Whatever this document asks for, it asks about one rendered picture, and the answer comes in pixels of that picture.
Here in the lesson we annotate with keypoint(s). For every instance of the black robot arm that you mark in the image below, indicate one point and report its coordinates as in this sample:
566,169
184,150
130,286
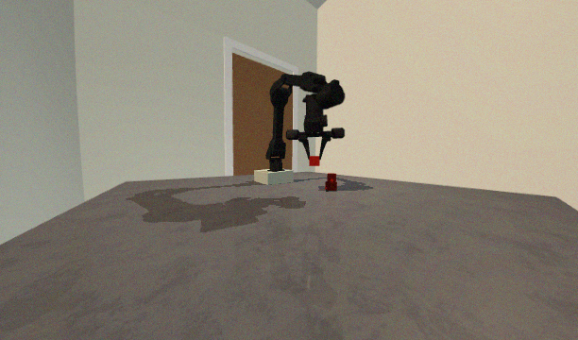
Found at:
325,95

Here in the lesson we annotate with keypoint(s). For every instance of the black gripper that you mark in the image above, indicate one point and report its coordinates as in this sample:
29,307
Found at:
335,132

